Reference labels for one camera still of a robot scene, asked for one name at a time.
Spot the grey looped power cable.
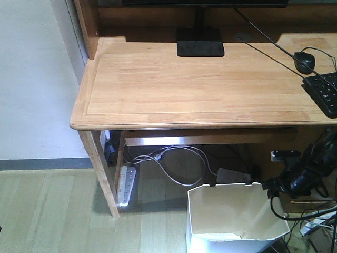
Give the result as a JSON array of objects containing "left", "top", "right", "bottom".
[{"left": 123, "top": 144, "right": 218, "bottom": 186}]

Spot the white power strip middle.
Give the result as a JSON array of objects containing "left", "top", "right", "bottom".
[{"left": 216, "top": 168, "right": 255, "bottom": 184}]

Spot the light wooden desk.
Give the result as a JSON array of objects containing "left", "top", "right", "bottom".
[{"left": 70, "top": 1, "right": 336, "bottom": 217}]

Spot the white power strip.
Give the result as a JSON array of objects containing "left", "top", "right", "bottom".
[
  {"left": 117, "top": 166, "right": 136, "bottom": 207},
  {"left": 216, "top": 168, "right": 255, "bottom": 184}
]

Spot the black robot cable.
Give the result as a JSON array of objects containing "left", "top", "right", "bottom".
[{"left": 270, "top": 194, "right": 337, "bottom": 220}]

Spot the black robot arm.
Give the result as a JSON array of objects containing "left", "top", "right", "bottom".
[{"left": 262, "top": 132, "right": 336, "bottom": 199}]

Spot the black computer mouse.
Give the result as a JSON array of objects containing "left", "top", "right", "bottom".
[{"left": 293, "top": 52, "right": 316, "bottom": 74}]

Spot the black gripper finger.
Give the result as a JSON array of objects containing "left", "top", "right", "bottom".
[
  {"left": 267, "top": 189, "right": 280, "bottom": 198},
  {"left": 262, "top": 178, "right": 279, "bottom": 189}
]

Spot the black keyboard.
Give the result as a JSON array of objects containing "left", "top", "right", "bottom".
[{"left": 302, "top": 72, "right": 336, "bottom": 119}]

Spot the black mouse cable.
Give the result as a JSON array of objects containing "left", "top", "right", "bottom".
[{"left": 300, "top": 46, "right": 337, "bottom": 72}]

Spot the white power strip left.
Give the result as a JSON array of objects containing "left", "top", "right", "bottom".
[{"left": 117, "top": 166, "right": 136, "bottom": 207}]

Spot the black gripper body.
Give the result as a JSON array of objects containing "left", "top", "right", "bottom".
[{"left": 279, "top": 166, "right": 315, "bottom": 198}]

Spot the cable tangle on floor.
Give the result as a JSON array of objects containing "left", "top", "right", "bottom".
[{"left": 281, "top": 205, "right": 337, "bottom": 253}]

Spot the white plastic trash bin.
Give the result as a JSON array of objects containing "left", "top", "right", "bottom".
[{"left": 186, "top": 183, "right": 290, "bottom": 252}]

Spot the black computer monitor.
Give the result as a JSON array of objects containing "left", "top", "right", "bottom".
[{"left": 122, "top": 1, "right": 288, "bottom": 57}]

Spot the black monitor cable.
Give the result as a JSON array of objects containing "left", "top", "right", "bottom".
[{"left": 233, "top": 7, "right": 337, "bottom": 89}]

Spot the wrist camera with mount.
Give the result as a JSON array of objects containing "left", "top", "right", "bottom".
[{"left": 271, "top": 150, "right": 301, "bottom": 170}]

